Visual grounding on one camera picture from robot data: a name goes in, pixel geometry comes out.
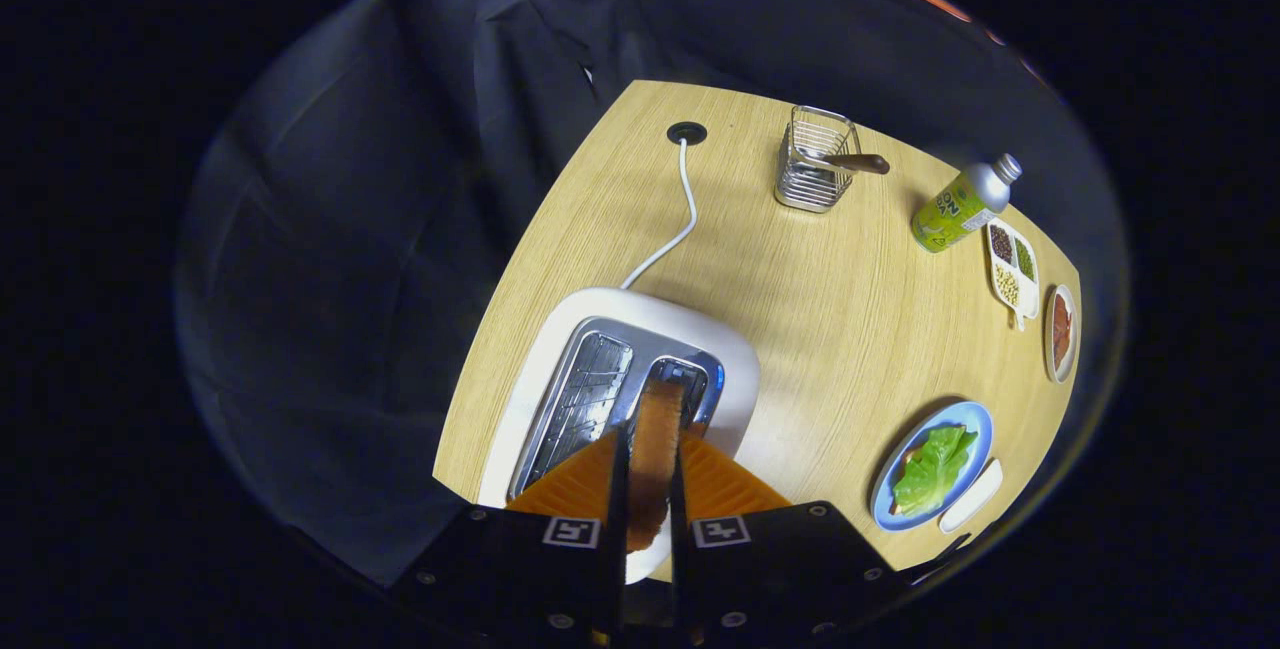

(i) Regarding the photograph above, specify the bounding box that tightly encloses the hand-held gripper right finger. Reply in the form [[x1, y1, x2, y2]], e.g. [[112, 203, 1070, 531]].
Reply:
[[668, 429, 901, 649]]

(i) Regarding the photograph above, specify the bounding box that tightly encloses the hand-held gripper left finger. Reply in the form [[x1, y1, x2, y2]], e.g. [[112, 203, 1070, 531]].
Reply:
[[390, 429, 631, 649]]

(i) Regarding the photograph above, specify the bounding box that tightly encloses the toasted bread slice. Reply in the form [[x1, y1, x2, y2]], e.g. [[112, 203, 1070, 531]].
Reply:
[[625, 379, 687, 553]]

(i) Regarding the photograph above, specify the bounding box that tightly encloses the green lettuce leaf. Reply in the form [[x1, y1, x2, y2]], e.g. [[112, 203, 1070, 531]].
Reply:
[[892, 425, 979, 518]]

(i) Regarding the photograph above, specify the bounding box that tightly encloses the white toaster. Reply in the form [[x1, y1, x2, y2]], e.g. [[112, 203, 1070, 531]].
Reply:
[[477, 287, 761, 585]]

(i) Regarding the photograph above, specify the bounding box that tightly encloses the white curved bowl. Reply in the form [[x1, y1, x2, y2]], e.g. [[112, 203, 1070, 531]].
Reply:
[[938, 458, 1004, 534]]

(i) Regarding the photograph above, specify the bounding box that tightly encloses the blue round plate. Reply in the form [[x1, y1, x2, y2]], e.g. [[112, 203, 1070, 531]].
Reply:
[[870, 401, 995, 533]]

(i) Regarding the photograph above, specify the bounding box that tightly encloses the silver bottle green label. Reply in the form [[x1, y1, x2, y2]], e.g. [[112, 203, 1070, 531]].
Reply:
[[910, 153, 1023, 254]]

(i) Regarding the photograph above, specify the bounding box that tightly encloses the white divided dish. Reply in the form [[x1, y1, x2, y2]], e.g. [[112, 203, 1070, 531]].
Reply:
[[986, 219, 1041, 332]]

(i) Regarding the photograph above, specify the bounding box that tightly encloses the white round plate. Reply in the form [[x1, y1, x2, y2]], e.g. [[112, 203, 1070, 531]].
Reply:
[[1044, 284, 1079, 384]]

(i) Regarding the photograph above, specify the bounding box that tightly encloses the brown meat piece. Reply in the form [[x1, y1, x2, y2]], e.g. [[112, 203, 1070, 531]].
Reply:
[[1051, 294, 1073, 370]]

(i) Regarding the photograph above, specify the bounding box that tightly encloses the white power cable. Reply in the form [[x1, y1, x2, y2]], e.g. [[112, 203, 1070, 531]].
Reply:
[[620, 137, 698, 290]]

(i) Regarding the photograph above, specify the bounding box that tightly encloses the metal wire basket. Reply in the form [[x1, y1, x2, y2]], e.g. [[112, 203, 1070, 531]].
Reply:
[[774, 105, 863, 214]]

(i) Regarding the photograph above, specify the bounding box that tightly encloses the brown handled utensil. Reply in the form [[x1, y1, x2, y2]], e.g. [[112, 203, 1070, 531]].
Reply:
[[805, 151, 891, 176]]

